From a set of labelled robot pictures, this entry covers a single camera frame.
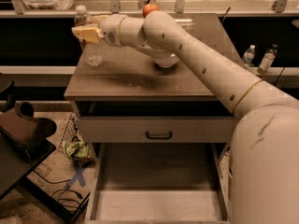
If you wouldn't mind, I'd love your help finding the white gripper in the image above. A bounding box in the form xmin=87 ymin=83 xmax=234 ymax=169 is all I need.
xmin=72 ymin=14 xmax=126 ymax=47

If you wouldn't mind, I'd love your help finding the clear plastic water bottle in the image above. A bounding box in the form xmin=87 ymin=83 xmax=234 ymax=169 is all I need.
xmin=74 ymin=5 xmax=103 ymax=67

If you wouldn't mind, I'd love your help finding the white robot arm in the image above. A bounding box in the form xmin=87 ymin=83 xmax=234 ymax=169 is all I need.
xmin=65 ymin=11 xmax=299 ymax=224

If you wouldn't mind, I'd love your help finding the grey drawer cabinet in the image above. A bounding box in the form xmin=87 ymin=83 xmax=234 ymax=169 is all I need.
xmin=64 ymin=13 xmax=247 ymax=151

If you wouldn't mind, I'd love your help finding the small water bottle on ledge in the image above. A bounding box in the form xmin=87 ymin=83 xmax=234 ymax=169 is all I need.
xmin=242 ymin=45 xmax=255 ymax=67

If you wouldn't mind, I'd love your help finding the open middle drawer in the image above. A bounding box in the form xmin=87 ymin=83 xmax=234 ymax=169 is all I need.
xmin=85 ymin=143 xmax=230 ymax=224

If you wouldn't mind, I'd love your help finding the clear bottle with dark cap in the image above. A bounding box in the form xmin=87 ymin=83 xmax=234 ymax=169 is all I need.
xmin=257 ymin=44 xmax=278 ymax=75

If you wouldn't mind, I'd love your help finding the orange fruit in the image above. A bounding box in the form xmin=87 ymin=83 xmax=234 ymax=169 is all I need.
xmin=142 ymin=4 xmax=159 ymax=18

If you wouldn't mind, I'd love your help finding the white ceramic bowl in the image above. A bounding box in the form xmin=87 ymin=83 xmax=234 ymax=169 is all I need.
xmin=152 ymin=54 xmax=179 ymax=68

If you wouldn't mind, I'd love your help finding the green chip bag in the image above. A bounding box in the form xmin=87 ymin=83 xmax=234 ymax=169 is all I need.
xmin=63 ymin=141 xmax=93 ymax=163

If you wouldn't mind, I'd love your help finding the dark brown chair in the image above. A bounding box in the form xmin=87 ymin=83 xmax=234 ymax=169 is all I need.
xmin=0 ymin=74 xmax=89 ymax=224

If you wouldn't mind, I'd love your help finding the top drawer with black handle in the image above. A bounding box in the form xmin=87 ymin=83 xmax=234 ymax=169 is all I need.
xmin=76 ymin=117 xmax=236 ymax=143

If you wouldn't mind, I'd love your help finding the wire basket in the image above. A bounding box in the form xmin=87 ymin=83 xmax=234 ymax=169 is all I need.
xmin=58 ymin=113 xmax=78 ymax=153

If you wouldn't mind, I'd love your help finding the black cable on floor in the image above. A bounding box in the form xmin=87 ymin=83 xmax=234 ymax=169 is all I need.
xmin=32 ymin=168 xmax=85 ymax=212

